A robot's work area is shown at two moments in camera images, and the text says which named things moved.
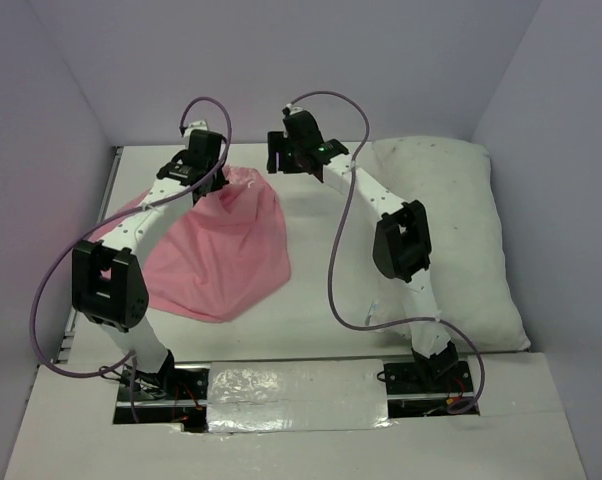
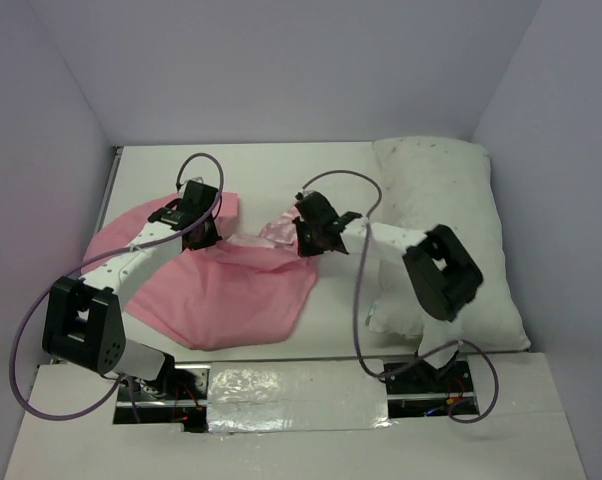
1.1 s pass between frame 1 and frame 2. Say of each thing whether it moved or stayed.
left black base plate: stayed
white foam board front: stayed
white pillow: stayed
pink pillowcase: moved
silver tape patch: stayed
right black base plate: stayed
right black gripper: moved
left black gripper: moved
